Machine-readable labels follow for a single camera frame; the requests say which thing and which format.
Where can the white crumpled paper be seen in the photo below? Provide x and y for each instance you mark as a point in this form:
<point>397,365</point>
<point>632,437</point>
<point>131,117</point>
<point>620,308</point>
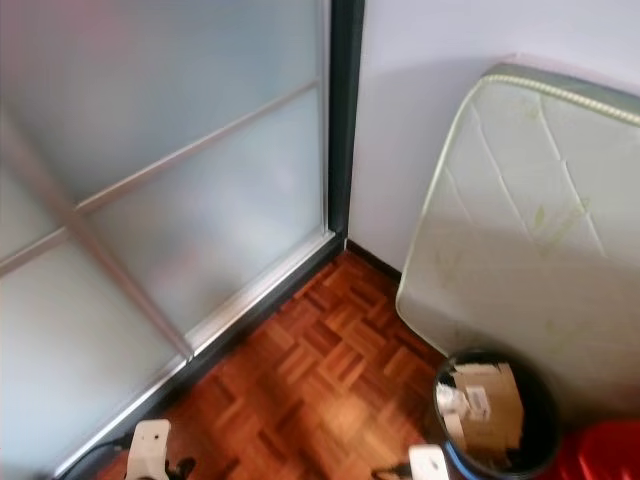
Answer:
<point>448,400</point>

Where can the cardboard box with label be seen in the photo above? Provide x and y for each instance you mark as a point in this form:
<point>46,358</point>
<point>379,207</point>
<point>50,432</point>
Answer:
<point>495,410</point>

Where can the black round trash bin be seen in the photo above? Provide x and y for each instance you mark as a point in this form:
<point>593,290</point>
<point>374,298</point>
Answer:
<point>542,420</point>

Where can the white quilted mattress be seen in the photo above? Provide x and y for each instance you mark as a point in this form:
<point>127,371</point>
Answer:
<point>520,230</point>

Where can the frosted glass sliding door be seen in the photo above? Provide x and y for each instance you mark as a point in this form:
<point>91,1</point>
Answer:
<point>160,150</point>

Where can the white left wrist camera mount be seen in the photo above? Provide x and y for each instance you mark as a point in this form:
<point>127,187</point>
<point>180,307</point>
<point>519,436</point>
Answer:
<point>153,448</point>

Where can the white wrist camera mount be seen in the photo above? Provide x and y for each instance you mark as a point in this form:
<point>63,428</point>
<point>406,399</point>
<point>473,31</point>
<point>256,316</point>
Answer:
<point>153,448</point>
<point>428,463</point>

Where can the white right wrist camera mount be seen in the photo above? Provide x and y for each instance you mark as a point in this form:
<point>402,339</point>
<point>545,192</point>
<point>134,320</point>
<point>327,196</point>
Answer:
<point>428,463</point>

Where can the dark door frame post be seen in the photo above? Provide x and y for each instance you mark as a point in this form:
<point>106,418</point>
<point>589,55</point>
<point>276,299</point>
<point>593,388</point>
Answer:
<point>347,110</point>

